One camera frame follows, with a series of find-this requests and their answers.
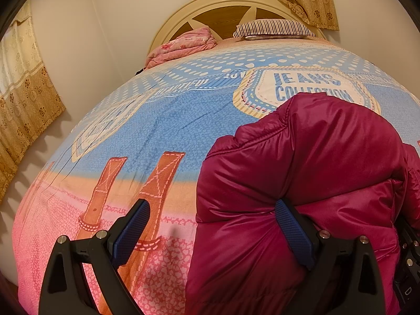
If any bed with printed blue-pink cover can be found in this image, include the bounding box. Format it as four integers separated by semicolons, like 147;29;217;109
11;38;420;315

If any pink folded floral quilt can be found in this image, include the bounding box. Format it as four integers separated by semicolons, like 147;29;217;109
146;27;218;69

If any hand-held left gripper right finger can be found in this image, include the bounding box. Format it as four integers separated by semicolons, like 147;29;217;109
275;199;392;315

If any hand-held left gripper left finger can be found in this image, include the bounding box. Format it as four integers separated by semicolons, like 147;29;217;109
39;199;151;315

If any cream wooden headboard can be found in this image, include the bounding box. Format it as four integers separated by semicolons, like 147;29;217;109
149;0;326;55

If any striped pillow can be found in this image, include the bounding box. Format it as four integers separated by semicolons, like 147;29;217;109
233;19;316;41

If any magenta quilted down jacket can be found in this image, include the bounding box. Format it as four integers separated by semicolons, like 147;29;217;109
185;92;420;315

